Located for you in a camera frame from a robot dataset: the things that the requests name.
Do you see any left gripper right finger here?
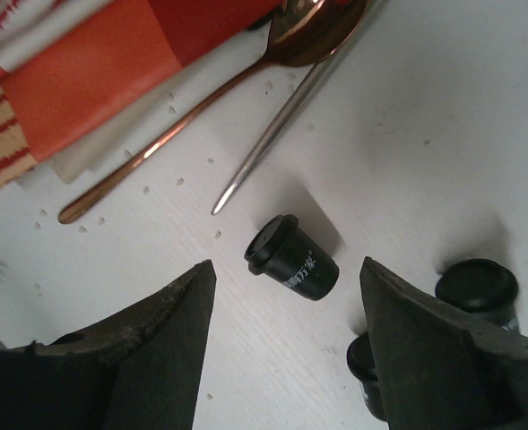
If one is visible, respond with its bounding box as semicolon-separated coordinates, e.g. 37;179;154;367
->
359;257;528;429

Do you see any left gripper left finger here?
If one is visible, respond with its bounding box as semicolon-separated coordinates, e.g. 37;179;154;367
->
0;260;216;429

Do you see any black capsule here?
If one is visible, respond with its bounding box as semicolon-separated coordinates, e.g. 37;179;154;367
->
435;259;520;333
244;214;340;301
346;332;387;422

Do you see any red striped towel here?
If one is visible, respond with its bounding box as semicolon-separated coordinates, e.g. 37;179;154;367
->
0;1;275;188

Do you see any copper spoon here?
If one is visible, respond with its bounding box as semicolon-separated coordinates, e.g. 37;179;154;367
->
57;0;369;225

